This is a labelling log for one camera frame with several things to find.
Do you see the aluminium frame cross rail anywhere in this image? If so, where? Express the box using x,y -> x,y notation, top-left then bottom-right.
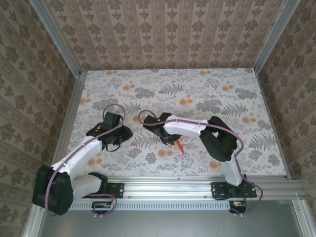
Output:
36,179 -> 306,200

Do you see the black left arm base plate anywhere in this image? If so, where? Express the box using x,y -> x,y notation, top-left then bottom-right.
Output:
105,182 -> 125,199

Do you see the white slotted cable duct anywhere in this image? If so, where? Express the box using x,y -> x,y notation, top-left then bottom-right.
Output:
69,200 -> 232,210

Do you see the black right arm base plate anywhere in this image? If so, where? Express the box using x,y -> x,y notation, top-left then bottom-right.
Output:
211,182 -> 257,200

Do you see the floral patterned tablecloth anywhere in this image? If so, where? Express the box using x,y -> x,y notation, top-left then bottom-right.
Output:
60,69 -> 288,177

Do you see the aluminium frame post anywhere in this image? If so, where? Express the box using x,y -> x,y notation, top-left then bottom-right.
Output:
253,0 -> 301,73
29,0 -> 82,78

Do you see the black connector board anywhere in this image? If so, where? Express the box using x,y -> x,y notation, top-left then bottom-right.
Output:
229,201 -> 248,214
92,201 -> 112,214

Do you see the aluminium table side rail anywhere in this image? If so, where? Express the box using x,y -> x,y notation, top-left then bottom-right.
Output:
48,71 -> 87,181

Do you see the grey metal sheet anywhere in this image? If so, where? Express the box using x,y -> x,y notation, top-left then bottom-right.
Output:
23,199 -> 316,237

